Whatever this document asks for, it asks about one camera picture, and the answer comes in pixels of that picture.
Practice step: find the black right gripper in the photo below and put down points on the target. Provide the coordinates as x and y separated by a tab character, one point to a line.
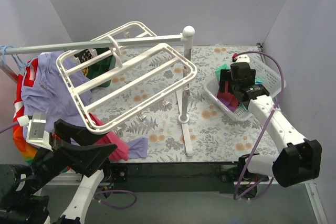
227	76

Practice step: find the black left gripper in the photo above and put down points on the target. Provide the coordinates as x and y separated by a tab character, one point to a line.
55	145

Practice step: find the magenta purple sock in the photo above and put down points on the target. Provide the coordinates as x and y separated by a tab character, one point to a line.
226	96
232	105

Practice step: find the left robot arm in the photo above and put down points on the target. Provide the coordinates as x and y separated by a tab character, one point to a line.
20	204

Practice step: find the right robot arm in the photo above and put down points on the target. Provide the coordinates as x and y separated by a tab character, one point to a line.
299	158

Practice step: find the white plastic basket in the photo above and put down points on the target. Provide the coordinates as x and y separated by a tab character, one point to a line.
268	77

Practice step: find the pink sock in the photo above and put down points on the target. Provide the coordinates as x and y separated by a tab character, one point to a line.
121	153

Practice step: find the red rainbow garment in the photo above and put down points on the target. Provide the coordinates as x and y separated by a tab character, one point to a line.
27	79

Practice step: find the grey clothes rack stand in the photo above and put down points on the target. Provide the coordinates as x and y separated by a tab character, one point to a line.
111	43

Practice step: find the lavender shirt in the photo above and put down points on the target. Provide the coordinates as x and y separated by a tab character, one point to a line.
50	96

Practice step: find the floral table mat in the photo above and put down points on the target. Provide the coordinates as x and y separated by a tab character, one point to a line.
214	136

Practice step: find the dark green sock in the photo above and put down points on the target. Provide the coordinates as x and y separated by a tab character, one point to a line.
102	66

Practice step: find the yellow orange sock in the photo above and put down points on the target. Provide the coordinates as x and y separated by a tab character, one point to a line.
84	56

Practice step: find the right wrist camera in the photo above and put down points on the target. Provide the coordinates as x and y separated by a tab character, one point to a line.
240	58

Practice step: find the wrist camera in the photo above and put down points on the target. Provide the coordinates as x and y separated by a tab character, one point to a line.
240	58
36	134

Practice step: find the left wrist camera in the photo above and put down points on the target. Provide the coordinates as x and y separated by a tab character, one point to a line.
36	134

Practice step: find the blue wire hanger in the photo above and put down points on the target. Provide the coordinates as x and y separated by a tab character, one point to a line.
20	64

